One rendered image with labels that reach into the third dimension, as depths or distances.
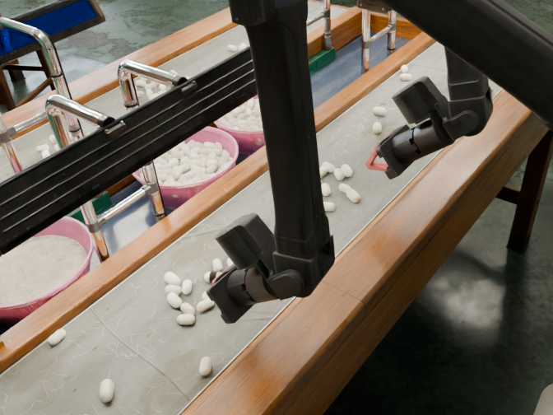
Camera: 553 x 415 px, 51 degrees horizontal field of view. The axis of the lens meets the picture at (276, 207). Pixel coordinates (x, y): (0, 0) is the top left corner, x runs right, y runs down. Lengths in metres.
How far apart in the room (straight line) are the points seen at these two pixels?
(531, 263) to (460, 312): 0.37
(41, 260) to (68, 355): 0.28
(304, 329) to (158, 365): 0.25
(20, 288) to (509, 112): 1.20
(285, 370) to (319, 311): 0.13
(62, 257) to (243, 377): 0.52
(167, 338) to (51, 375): 0.20
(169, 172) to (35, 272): 0.39
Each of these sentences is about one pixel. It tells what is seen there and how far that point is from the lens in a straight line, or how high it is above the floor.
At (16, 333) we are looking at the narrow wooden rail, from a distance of 1.12.
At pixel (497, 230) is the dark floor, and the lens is 2.40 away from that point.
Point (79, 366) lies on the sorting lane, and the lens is 1.06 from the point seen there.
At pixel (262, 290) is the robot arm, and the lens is 0.81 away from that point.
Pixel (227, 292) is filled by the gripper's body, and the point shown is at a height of 0.88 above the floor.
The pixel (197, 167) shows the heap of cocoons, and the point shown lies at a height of 0.74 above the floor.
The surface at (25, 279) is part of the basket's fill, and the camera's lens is 1.27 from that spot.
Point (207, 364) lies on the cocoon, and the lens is 0.97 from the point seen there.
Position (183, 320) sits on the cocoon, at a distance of 1.04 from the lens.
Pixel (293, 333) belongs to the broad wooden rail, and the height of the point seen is 0.76.
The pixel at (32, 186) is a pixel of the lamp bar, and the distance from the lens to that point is 0.83.
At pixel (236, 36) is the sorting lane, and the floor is 0.74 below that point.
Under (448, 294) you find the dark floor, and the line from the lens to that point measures 2.12.
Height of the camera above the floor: 1.53
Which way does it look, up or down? 38 degrees down
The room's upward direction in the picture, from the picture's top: 5 degrees counter-clockwise
